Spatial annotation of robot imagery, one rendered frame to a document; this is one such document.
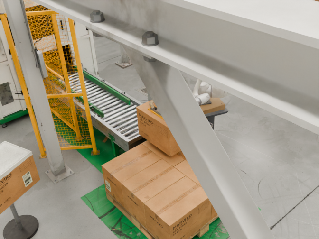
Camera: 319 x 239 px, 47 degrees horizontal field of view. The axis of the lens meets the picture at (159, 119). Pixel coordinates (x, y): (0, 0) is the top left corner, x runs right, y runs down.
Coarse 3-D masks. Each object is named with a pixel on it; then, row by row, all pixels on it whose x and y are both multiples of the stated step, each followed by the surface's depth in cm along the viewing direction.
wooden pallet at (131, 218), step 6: (108, 198) 456; (114, 198) 439; (114, 204) 448; (120, 204) 432; (120, 210) 440; (126, 210) 424; (126, 216) 432; (132, 216) 417; (216, 216) 411; (132, 222) 425; (138, 222) 411; (210, 222) 407; (138, 228) 418; (144, 228) 403; (204, 228) 403; (144, 234) 411; (150, 234) 409; (198, 234) 404
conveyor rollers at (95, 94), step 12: (72, 84) 596; (96, 84) 594; (96, 96) 559; (108, 96) 561; (108, 108) 535; (120, 108) 528; (132, 108) 529; (108, 120) 508; (120, 120) 503; (132, 120) 502; (120, 132) 482; (132, 132) 484
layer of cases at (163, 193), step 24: (144, 144) 458; (120, 168) 423; (144, 168) 421; (168, 168) 419; (120, 192) 416; (144, 192) 390; (168, 192) 389; (192, 192) 387; (144, 216) 390; (168, 216) 362; (192, 216) 374
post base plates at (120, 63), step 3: (126, 57) 762; (120, 60) 763; (126, 60) 766; (129, 60) 778; (117, 63) 769; (120, 63) 766; (123, 63) 767; (126, 63) 767; (129, 63) 762; (120, 66) 761; (123, 66) 754; (126, 66) 758
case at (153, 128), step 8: (144, 104) 437; (144, 112) 423; (144, 120) 430; (152, 120) 416; (160, 120) 407; (144, 128) 438; (152, 128) 423; (160, 128) 408; (168, 128) 396; (144, 136) 446; (152, 136) 430; (160, 136) 416; (168, 136) 403; (160, 144) 423; (168, 144) 410; (176, 144) 414; (168, 152) 417; (176, 152) 420
